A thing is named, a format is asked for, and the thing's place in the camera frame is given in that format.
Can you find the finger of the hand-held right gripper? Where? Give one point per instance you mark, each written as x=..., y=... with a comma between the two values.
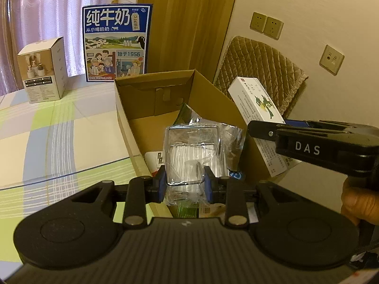
x=325, y=125
x=262, y=130

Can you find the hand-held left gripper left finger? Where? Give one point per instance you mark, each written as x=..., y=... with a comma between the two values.
x=162, y=183

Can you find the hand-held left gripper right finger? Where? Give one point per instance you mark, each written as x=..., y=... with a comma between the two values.
x=208, y=186

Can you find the white square night light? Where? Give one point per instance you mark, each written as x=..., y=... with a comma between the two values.
x=154, y=159

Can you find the white box with plant print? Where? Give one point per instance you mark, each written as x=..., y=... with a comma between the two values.
x=254, y=103

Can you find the clear box with blue label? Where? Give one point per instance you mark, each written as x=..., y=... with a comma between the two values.
x=237, y=175

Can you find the long green box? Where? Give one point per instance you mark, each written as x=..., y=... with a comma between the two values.
x=188, y=212

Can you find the silver and green foil bag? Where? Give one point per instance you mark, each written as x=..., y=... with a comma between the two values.
x=189, y=115

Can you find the brown cardboard box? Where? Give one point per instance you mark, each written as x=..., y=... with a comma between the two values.
x=139, y=100

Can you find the person's right hand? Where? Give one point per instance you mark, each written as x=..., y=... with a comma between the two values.
x=349, y=201

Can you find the chair with quilted brown cover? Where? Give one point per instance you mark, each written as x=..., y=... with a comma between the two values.
x=266, y=59

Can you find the checked tablecloth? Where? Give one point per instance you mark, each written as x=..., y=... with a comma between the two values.
x=59, y=142

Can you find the blue illustrated milk carton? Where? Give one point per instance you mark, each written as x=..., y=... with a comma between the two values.
x=115, y=44

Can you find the beige product box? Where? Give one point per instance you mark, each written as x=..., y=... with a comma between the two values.
x=41, y=74

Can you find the pink sheer curtain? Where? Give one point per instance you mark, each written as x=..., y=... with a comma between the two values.
x=44, y=6

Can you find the beige wall socket with round jack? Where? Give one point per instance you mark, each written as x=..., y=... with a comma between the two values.
x=331, y=59

